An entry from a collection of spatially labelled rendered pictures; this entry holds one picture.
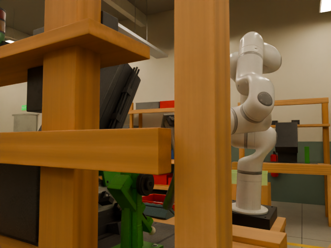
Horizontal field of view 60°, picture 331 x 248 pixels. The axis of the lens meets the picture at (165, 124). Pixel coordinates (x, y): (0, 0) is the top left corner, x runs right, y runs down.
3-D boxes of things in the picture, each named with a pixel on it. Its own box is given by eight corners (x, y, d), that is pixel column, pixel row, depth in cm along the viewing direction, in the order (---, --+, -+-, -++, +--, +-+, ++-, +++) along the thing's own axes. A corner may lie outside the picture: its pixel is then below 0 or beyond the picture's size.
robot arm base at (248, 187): (238, 201, 157) (240, 168, 157) (273, 209, 145) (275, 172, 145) (221, 208, 143) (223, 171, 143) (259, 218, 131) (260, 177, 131)
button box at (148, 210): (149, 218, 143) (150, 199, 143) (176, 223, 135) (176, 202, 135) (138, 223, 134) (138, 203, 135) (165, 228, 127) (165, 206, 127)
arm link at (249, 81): (280, 42, 95) (280, 114, 78) (254, 73, 108) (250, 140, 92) (254, 32, 94) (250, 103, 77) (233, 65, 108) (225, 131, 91)
